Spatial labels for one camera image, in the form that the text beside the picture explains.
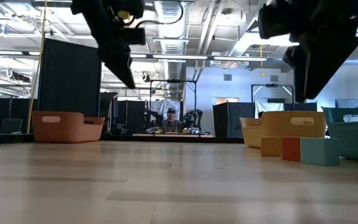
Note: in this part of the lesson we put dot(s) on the computer monitor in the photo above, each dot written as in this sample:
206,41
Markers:
350,103

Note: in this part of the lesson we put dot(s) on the pink red small cube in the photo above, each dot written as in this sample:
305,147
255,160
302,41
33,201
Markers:
291,149

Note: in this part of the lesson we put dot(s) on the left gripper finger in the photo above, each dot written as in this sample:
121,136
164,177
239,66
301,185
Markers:
120,65

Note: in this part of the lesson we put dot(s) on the grey wall vent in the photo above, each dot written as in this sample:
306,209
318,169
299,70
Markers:
227,77
274,78

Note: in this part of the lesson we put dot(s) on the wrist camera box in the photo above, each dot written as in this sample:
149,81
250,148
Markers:
135,35
275,21

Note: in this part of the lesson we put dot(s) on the fluorescent light strip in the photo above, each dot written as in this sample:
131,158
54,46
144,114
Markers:
179,57

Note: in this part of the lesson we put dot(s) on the silver ceiling air duct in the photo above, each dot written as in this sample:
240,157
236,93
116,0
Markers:
171,31

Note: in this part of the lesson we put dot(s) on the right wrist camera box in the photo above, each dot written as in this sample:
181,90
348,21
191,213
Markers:
275,21

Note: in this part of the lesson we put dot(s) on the black aluminium table frame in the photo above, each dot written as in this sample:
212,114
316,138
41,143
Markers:
166,140

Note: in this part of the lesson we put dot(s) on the grey chair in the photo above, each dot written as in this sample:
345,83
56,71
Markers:
11,125

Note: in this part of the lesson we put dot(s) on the orange small cube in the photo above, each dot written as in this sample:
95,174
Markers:
270,147

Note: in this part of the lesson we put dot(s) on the salmon plastic bin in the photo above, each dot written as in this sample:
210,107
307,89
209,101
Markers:
67,129

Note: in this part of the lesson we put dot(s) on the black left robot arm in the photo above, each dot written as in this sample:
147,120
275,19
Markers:
129,6

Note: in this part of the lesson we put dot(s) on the yellow sticker tag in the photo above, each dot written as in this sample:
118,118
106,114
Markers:
124,15

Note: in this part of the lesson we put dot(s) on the teal green plastic bin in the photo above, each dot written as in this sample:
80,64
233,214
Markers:
353,143

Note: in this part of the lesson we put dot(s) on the patterned white cloth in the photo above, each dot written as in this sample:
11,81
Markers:
158,105

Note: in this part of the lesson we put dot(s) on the white hanging sheet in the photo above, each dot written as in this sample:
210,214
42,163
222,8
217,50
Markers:
269,106

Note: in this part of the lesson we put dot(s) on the yellow orange plastic bin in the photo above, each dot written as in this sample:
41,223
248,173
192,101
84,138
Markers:
284,127

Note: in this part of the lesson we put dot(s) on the black stand frame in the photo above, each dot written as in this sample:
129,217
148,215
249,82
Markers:
272,84
172,81

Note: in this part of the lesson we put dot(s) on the dark blue partition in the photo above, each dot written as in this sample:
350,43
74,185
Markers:
228,118

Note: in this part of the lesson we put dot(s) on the black background robot arm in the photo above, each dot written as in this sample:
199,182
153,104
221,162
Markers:
194,118
154,116

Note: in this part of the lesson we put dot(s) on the teal small cube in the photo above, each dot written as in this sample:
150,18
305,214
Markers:
319,152

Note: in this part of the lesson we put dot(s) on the small black ceiling camera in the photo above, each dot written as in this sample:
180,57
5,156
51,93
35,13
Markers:
146,77

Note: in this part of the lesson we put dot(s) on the black divider screen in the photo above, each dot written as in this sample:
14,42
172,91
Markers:
132,112

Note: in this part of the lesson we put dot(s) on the person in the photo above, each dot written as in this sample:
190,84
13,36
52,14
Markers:
171,124

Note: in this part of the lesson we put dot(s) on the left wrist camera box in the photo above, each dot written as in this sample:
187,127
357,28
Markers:
135,35

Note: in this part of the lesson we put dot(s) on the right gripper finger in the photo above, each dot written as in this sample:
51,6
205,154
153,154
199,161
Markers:
325,59
297,68

